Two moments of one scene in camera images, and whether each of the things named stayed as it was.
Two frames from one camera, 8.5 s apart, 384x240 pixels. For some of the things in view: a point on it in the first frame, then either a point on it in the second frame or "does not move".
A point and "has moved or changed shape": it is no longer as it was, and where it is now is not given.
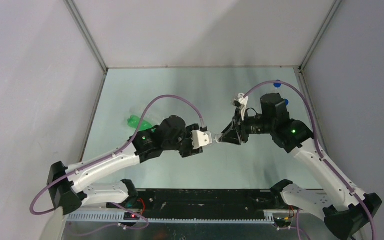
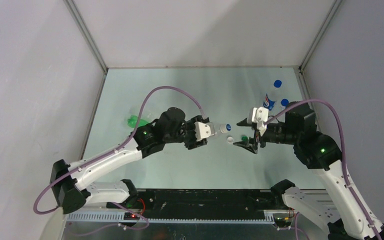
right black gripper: x=232 y=137 → x=251 y=144
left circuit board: x=129 y=216 does not move
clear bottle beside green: x=153 y=113 does not move
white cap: x=217 y=137 has moved or changed shape
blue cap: x=277 y=85 does not move
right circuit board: x=282 y=222 does not move
